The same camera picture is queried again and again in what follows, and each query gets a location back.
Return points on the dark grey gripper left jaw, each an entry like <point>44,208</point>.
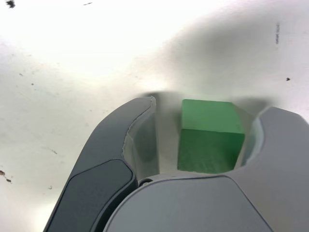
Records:
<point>96,181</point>

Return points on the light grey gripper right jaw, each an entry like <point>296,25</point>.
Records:
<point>217,205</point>

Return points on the green cube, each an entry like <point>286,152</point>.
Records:
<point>207,145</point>

